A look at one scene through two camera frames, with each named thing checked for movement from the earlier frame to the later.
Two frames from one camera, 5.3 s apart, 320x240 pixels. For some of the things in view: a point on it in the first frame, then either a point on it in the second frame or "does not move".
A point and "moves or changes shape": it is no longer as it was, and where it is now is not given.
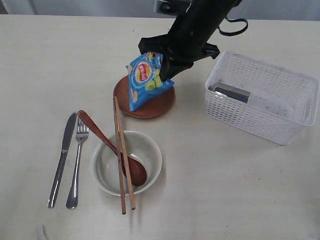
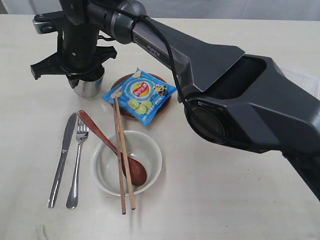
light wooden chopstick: x=124 y=155 does not move
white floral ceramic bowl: x=104 y=164 does not move
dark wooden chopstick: x=122 y=184 does not move
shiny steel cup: x=233 y=92 moves or changes shape
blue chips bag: x=144 y=78 -> x=140 y=95
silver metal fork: x=81 y=132 does not move
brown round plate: x=152 y=105 -> x=124 y=115
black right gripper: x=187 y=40 -> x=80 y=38
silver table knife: x=69 y=134 does not move
